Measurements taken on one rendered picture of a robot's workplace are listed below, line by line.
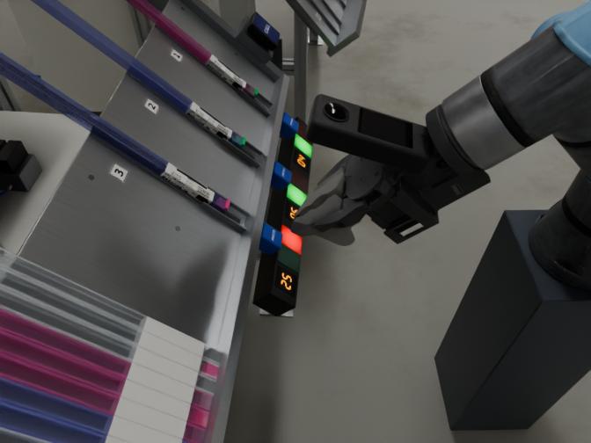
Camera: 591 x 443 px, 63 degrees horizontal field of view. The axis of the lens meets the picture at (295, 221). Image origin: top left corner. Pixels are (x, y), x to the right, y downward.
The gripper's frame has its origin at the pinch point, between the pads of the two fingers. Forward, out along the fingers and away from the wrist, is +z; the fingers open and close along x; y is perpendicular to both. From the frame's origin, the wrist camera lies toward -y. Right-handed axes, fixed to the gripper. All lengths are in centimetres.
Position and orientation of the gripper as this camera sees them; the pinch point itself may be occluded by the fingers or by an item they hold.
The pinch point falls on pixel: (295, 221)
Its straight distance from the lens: 54.9
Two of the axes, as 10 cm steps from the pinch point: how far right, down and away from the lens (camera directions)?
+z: -6.8, 4.4, 5.9
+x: 0.9, -7.5, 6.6
